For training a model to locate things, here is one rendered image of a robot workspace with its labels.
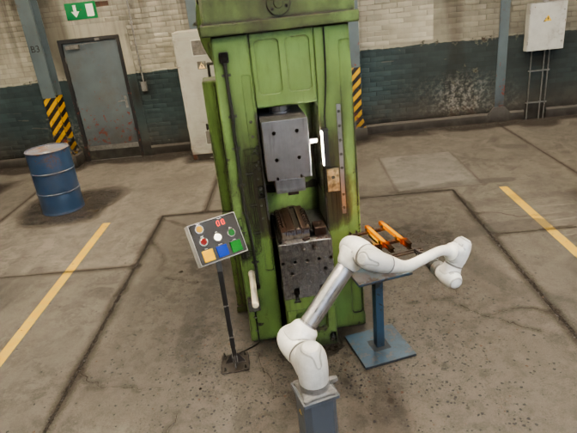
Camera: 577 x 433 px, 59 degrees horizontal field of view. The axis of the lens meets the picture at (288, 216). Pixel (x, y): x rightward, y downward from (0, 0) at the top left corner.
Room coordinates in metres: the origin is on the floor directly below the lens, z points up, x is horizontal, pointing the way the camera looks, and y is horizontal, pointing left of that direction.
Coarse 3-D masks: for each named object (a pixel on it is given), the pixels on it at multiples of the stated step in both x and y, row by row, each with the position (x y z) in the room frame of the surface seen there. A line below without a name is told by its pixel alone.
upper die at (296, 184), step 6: (276, 180) 3.24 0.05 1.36; (282, 180) 3.24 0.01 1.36; (288, 180) 3.24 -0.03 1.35; (294, 180) 3.25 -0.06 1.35; (300, 180) 3.25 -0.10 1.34; (276, 186) 3.24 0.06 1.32; (282, 186) 3.24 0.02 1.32; (288, 186) 3.24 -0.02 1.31; (294, 186) 3.25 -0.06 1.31; (300, 186) 3.25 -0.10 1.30; (276, 192) 3.24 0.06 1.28; (282, 192) 3.24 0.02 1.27
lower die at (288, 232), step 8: (288, 208) 3.62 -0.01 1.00; (296, 208) 3.62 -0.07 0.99; (288, 216) 3.48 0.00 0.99; (304, 216) 3.44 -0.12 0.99; (288, 224) 3.34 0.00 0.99; (304, 224) 3.31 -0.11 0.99; (280, 232) 3.32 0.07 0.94; (288, 232) 3.24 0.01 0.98; (296, 232) 3.25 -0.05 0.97; (304, 232) 3.25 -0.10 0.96; (288, 240) 3.24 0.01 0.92
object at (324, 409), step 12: (300, 396) 2.05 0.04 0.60; (336, 396) 2.03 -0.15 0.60; (300, 408) 2.07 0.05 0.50; (312, 408) 2.00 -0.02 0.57; (324, 408) 2.02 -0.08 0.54; (336, 408) 2.06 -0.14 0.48; (300, 420) 2.10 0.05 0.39; (312, 420) 2.00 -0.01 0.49; (324, 420) 2.01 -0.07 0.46; (336, 420) 2.05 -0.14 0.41; (300, 432) 2.12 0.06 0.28; (312, 432) 2.00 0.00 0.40; (324, 432) 2.01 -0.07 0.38; (336, 432) 2.04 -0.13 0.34
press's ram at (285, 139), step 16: (288, 112) 3.46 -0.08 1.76; (272, 128) 3.24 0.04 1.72; (288, 128) 3.25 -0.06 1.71; (304, 128) 3.26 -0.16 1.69; (272, 144) 3.24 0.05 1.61; (288, 144) 3.25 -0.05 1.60; (304, 144) 3.25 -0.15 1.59; (272, 160) 3.24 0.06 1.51; (288, 160) 3.25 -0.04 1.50; (304, 160) 3.25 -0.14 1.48; (272, 176) 3.24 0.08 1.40; (288, 176) 3.24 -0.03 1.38; (304, 176) 3.25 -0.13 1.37
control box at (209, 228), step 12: (216, 216) 3.12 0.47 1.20; (228, 216) 3.15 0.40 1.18; (192, 228) 3.02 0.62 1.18; (204, 228) 3.05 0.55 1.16; (216, 228) 3.08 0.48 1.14; (228, 228) 3.11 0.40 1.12; (192, 240) 2.98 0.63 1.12; (228, 240) 3.06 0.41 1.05; (240, 240) 3.09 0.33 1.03; (192, 252) 3.00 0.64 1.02; (216, 252) 2.98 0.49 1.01; (240, 252) 3.04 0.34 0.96; (204, 264) 2.91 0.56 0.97
